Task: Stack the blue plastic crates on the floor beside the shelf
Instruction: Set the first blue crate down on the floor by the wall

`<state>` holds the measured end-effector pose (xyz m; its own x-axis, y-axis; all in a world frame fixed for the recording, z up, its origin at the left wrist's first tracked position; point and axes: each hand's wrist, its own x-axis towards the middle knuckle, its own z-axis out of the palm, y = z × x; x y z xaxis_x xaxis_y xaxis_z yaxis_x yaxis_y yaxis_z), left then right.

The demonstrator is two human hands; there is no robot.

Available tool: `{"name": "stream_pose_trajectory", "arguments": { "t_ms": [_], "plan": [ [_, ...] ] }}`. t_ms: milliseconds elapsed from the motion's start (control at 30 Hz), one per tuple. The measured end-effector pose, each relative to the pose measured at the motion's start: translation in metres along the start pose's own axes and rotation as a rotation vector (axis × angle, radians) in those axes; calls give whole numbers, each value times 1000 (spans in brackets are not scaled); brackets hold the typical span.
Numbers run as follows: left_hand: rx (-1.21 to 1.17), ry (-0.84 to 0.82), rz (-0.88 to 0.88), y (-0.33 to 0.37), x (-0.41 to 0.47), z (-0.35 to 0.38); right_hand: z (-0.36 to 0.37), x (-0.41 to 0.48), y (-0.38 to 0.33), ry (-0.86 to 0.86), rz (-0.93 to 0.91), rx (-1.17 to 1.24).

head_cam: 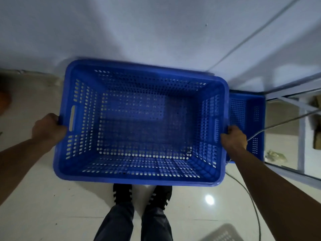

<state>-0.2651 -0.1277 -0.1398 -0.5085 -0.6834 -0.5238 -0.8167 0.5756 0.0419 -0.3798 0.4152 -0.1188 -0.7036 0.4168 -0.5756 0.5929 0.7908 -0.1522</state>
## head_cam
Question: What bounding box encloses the person's right trouser leg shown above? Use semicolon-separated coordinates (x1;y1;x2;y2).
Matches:
141;206;174;241

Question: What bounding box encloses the large blue perforated plastic crate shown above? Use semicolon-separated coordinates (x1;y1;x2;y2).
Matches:
53;59;230;187

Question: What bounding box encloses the grey perforated plastic crate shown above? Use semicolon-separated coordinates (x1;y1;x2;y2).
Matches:
201;223;244;241

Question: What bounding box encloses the crumpled plastic wrapper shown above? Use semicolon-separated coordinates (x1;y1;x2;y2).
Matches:
265;149;288;164

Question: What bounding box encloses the person's right forearm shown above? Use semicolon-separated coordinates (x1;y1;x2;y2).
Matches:
227;147;321;241

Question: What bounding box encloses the person's black shoe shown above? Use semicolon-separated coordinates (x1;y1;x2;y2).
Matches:
148;185;173;211
113;183;133;205

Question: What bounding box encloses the person's right black shoe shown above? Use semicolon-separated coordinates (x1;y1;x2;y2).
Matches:
148;185;173;211

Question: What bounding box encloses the grey metal shelf frame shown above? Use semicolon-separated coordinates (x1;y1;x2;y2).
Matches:
262;73;321;190

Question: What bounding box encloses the person's trouser leg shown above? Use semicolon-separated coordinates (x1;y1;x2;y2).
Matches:
141;206;174;241
93;201;135;241

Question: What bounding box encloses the person's left black shoe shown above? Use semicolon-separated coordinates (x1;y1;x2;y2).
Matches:
113;183;133;205

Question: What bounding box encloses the person's right hand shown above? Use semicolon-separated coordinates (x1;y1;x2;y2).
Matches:
220;125;248;154

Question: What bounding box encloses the grey cable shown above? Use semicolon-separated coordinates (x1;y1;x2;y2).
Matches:
225;109;321;241

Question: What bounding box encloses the person's left hand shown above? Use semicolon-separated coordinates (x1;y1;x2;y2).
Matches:
32;113;68;146

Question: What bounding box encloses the person's left forearm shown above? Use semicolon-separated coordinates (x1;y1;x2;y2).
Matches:
0;138;54;207

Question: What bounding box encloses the person's left trouser leg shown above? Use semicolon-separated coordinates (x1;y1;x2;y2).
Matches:
93;201;135;241

